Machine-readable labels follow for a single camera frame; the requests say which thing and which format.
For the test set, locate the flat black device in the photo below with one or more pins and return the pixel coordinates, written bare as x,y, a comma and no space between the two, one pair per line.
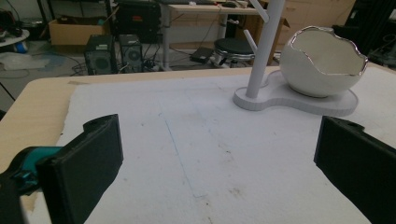
201,54

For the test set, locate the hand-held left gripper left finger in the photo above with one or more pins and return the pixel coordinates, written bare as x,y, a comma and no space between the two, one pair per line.
81,168

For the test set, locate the clear plastic sheet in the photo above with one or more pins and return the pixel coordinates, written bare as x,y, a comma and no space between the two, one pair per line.
21,60

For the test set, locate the piece of beige tape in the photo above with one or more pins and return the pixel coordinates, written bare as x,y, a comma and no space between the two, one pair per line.
77,83

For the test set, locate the white branched jewelry stand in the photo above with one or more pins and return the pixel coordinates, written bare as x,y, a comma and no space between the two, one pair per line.
264,49

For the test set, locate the white-legged wooden desk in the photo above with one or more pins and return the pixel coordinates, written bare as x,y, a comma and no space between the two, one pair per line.
199,8

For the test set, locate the black equipment case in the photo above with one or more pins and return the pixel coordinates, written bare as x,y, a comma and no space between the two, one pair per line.
138,21

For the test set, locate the open cardboard box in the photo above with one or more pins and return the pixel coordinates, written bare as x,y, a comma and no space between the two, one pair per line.
71,34

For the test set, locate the white eggshell bowl silver rim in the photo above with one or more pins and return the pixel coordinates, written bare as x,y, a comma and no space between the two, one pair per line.
308,73

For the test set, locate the light wooden cabinet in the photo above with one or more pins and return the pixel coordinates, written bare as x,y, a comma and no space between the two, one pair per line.
311,14

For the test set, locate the black computer tower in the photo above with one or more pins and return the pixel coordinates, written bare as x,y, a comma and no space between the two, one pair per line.
131,54
99,59

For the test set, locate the round white table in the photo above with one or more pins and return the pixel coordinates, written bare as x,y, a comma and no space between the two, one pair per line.
12,38

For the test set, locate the white foam mat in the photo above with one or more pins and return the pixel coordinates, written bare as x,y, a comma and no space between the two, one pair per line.
199,130

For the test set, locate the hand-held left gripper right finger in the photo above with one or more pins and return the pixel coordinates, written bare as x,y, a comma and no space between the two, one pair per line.
358,161

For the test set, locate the black round stool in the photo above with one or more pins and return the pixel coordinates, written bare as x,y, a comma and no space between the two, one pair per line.
233,46

